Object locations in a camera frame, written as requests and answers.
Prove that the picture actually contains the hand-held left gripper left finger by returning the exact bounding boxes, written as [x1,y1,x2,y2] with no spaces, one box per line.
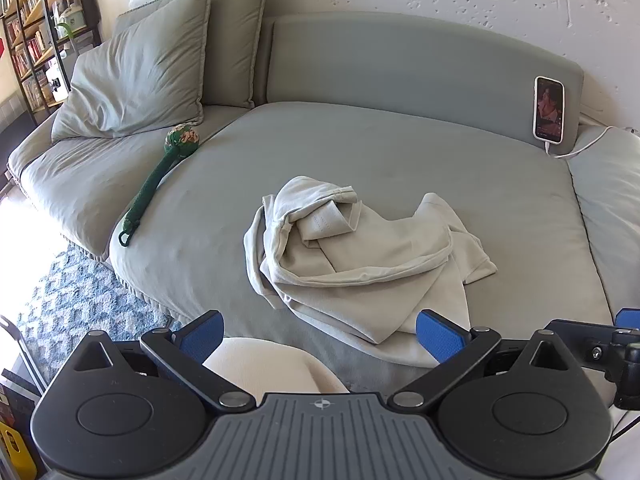
[70,310,255,409]

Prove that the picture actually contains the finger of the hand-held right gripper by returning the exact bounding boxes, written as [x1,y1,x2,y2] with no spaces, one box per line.
[546,307,640,411]

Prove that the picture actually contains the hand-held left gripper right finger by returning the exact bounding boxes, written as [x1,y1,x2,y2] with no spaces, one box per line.
[387,310,571,409]

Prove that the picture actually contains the beige t-shirt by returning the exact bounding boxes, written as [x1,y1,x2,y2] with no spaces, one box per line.
[243,176,498,367]

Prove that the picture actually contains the blue patterned rug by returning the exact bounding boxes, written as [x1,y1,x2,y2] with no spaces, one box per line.
[17,247,183,386]

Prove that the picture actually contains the grey sofa cushion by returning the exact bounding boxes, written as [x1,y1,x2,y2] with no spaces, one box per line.
[567,127,640,321]

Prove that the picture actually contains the green massage hammer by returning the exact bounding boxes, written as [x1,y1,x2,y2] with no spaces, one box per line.
[118,122,201,248]

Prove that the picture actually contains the grey sofa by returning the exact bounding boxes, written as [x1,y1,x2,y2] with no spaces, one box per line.
[7,12,640,386]

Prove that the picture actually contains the yellow object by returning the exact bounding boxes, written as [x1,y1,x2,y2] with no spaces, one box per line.
[0,421,38,480]

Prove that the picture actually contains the smartphone in white case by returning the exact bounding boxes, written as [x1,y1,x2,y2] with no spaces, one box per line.
[533,76,566,143]

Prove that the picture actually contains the large grey pillow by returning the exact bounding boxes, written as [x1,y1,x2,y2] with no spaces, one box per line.
[51,0,212,141]

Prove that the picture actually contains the wooden bookshelf with books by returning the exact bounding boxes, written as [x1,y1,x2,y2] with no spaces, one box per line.
[0,0,103,126]

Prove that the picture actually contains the white charging cable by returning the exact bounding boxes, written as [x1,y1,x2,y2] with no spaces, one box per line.
[545,125,640,159]

